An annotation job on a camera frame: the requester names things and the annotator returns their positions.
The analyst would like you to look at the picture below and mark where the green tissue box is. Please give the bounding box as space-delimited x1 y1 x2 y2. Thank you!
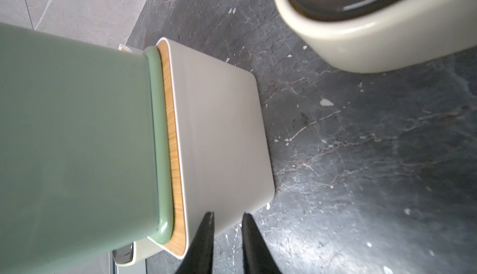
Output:
1 24 174 274

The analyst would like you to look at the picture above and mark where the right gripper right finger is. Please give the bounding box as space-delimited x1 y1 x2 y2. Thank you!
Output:
242 213 281 274

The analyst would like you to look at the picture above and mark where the large bamboo lid tissue box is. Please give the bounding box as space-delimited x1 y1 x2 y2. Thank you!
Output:
156 38 275 259

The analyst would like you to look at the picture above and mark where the cream box dark lid back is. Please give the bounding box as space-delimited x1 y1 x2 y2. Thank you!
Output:
274 0 477 74

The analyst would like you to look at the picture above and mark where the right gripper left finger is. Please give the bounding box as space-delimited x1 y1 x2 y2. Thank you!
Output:
175 212 215 274

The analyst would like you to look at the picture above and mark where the small bamboo lid tissue box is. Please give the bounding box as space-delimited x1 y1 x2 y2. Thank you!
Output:
112 237 163 267

